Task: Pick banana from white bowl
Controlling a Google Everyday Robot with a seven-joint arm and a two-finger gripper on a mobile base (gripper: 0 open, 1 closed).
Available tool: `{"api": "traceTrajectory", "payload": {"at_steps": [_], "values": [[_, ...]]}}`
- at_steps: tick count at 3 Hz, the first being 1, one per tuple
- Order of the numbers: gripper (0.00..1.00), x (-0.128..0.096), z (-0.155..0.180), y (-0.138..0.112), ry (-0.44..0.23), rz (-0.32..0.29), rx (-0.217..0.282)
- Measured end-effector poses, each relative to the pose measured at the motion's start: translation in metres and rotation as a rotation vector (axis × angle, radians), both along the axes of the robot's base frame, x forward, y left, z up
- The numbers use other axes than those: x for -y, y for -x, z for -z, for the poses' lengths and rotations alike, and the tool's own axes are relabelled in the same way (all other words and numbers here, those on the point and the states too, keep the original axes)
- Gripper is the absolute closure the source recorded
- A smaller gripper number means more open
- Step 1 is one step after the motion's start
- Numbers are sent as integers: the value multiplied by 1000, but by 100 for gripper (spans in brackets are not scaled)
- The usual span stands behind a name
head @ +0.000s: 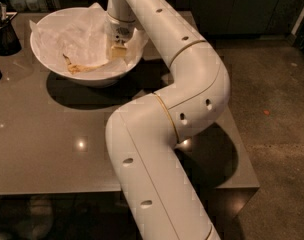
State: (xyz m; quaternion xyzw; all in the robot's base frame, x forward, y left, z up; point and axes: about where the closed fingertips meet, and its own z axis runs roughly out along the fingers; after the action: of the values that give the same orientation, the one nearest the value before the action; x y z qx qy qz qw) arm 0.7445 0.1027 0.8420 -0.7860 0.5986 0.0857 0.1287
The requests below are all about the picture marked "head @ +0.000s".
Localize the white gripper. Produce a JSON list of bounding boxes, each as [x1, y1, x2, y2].
[[105, 14, 136, 59]]

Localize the spotted yellow banana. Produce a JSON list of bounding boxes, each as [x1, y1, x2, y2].
[[63, 55, 105, 75]]

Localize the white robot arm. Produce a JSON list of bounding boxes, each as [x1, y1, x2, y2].
[[106, 0, 230, 240]]

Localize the white ceramic bowl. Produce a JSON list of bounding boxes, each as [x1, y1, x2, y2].
[[29, 6, 146, 89]]

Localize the dark wire utensil holder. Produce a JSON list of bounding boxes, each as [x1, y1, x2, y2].
[[0, 2, 21, 56]]

